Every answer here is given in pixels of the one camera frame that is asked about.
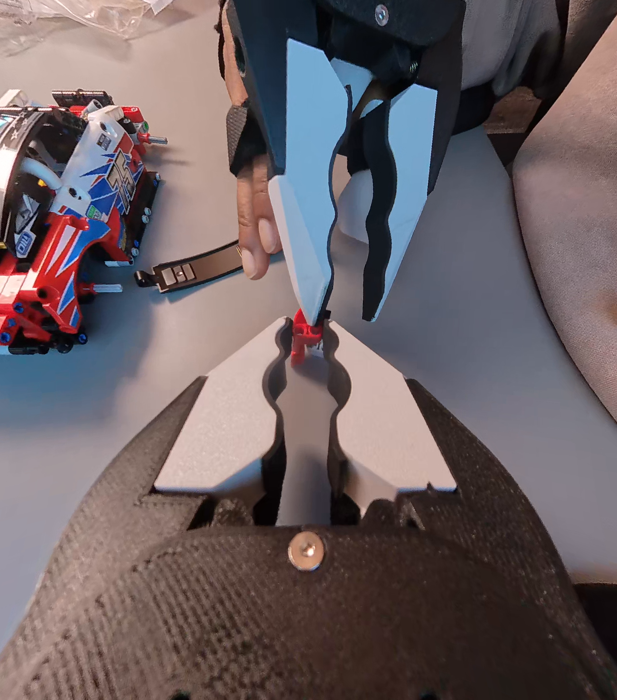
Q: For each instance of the person's right hand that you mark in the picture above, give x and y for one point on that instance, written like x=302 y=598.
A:
x=254 y=219

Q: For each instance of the black lego panel blue end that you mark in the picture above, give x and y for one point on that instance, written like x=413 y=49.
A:
x=199 y=268

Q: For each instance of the clear plastic bag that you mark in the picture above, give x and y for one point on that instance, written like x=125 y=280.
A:
x=68 y=22

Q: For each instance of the red lego piece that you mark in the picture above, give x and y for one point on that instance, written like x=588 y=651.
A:
x=302 y=336

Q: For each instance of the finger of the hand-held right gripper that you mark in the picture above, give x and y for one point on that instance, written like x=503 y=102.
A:
x=308 y=164
x=412 y=164

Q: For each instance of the small white lego connector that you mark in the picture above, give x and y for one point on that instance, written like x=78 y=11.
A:
x=318 y=351

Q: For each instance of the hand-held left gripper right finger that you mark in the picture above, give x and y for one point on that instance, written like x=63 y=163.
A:
x=396 y=432

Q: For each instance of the lego race car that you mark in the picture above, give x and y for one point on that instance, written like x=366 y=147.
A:
x=68 y=219

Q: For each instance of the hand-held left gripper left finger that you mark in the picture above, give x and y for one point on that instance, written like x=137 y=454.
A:
x=215 y=432

